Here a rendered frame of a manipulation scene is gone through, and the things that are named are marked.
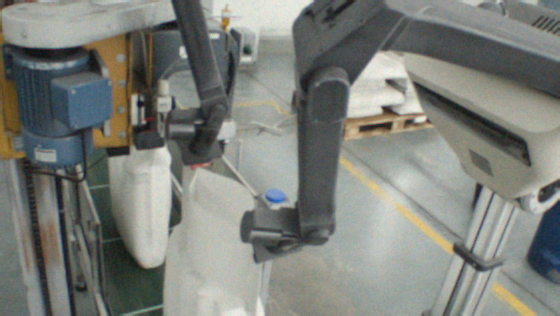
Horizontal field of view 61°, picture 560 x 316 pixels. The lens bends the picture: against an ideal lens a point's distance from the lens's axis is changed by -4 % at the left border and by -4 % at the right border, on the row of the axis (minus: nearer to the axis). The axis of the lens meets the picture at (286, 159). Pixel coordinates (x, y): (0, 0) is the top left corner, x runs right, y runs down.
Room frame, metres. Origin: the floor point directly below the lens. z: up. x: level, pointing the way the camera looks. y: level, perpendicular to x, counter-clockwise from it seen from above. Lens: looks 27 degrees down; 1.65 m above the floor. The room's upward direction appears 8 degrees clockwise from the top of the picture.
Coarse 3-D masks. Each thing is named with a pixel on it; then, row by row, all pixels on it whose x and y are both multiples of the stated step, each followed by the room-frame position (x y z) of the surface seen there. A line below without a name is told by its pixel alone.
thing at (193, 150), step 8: (184, 144) 1.07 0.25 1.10; (192, 144) 1.05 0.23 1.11; (200, 144) 1.04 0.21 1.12; (216, 144) 1.11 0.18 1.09; (184, 152) 1.05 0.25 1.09; (192, 152) 1.06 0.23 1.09; (200, 152) 1.05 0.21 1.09; (208, 152) 1.06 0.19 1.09; (216, 152) 1.09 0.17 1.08; (184, 160) 1.03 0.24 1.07; (192, 160) 1.04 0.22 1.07
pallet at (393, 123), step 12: (384, 108) 4.20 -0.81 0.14; (348, 120) 3.78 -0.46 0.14; (360, 120) 3.82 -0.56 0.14; (372, 120) 3.86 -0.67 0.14; (384, 120) 3.92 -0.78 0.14; (396, 120) 4.00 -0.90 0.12; (348, 132) 3.70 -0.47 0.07; (360, 132) 3.85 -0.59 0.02; (372, 132) 3.89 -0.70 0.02; (384, 132) 3.94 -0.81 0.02; (396, 132) 4.02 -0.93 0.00
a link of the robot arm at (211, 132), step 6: (198, 126) 1.01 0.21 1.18; (204, 126) 1.02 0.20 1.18; (210, 126) 1.03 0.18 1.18; (216, 126) 1.03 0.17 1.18; (198, 132) 1.03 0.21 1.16; (204, 132) 1.02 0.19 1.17; (210, 132) 1.02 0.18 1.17; (216, 132) 1.02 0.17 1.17; (198, 138) 1.03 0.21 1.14; (204, 138) 1.02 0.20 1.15; (210, 138) 1.03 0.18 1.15; (216, 138) 1.05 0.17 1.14; (210, 144) 1.04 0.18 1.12
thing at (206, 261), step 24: (192, 192) 1.03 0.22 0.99; (216, 192) 1.07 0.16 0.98; (240, 192) 1.04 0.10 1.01; (192, 216) 0.93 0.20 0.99; (216, 216) 0.89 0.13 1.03; (240, 216) 1.03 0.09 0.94; (168, 240) 1.08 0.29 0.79; (192, 240) 0.93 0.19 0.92; (216, 240) 0.89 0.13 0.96; (240, 240) 0.86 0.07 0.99; (168, 264) 1.04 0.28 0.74; (192, 264) 0.93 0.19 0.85; (216, 264) 0.89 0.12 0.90; (240, 264) 0.86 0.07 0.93; (168, 288) 1.02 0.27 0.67; (192, 288) 0.92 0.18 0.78; (216, 288) 0.88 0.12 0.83; (240, 288) 0.86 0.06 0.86; (168, 312) 1.01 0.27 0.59; (192, 312) 0.89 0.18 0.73; (216, 312) 0.84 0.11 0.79; (240, 312) 0.85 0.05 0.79
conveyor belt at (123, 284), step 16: (96, 160) 2.14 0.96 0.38; (96, 176) 1.99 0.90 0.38; (96, 192) 1.86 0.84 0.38; (96, 208) 1.73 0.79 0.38; (112, 224) 1.64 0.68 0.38; (176, 224) 1.71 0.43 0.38; (112, 240) 1.54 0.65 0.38; (112, 256) 1.44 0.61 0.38; (128, 256) 1.46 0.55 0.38; (112, 272) 1.35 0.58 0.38; (128, 272) 1.37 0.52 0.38; (144, 272) 1.38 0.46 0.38; (160, 272) 1.40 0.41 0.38; (112, 288) 1.27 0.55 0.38; (128, 288) 1.29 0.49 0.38; (144, 288) 1.30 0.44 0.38; (160, 288) 1.31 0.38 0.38; (112, 304) 1.20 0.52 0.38; (128, 304) 1.21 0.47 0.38; (144, 304) 1.22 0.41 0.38; (160, 304) 1.24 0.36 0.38
